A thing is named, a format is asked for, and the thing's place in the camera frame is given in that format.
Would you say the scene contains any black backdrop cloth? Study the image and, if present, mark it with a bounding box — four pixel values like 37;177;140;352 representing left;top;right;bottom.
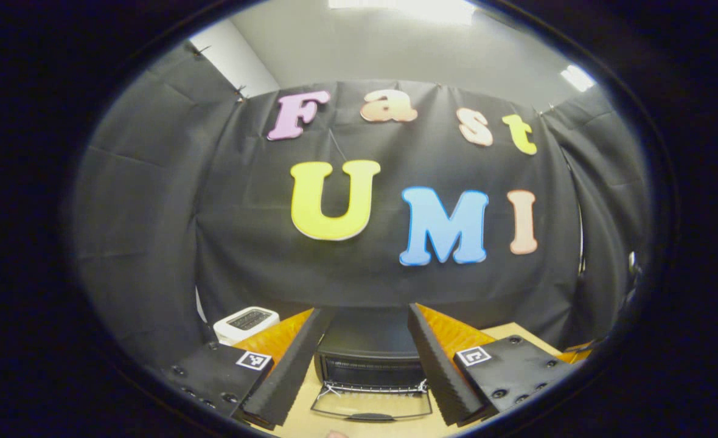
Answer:
70;40;655;372

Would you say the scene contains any black electric oven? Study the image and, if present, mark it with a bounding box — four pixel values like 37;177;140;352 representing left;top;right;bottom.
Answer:
310;307;434;423

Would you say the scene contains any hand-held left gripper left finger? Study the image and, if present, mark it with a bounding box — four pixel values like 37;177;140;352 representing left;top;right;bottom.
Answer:
163;307;336;428

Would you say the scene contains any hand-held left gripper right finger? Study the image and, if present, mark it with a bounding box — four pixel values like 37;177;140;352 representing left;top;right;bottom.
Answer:
406;302;577;428

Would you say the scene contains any white toaster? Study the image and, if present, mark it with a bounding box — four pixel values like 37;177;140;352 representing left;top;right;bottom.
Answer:
213;306;281;347

